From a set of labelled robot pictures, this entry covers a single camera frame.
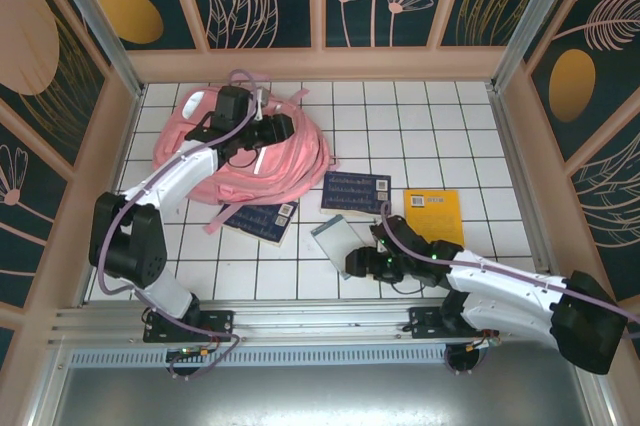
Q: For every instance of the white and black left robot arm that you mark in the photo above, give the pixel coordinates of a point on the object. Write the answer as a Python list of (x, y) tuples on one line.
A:
[(175, 181)]

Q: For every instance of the aluminium frame rail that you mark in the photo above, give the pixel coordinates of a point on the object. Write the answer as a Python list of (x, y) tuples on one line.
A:
[(320, 318)]

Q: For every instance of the aluminium corner post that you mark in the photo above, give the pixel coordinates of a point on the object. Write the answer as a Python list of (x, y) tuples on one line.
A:
[(102, 31), (533, 21)]

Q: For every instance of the pink backpack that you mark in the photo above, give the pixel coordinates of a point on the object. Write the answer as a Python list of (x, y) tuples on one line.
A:
[(290, 166)]

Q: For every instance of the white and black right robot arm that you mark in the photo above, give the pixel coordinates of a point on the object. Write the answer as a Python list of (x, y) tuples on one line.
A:
[(500, 291)]

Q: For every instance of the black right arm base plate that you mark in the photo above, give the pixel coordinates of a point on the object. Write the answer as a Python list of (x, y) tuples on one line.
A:
[(425, 323)]

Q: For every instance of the white and teal notebook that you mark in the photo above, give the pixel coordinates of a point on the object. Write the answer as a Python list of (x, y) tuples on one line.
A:
[(337, 241)]

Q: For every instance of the grey metal panel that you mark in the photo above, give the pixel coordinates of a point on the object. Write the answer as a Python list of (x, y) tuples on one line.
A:
[(320, 396)]

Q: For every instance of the navy book with QR labels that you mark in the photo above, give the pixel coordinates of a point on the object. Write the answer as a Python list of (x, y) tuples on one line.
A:
[(260, 223), (350, 191)]

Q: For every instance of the aluminium side rail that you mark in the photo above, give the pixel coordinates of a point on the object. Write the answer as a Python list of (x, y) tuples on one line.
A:
[(525, 196)]

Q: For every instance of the slotted metal strip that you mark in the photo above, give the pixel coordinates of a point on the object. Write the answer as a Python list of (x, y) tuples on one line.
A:
[(325, 357)]

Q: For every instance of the yellow book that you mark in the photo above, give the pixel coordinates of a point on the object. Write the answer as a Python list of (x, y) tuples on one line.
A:
[(435, 216)]

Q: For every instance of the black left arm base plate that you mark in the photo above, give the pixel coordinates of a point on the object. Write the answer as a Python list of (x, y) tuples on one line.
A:
[(220, 326)]

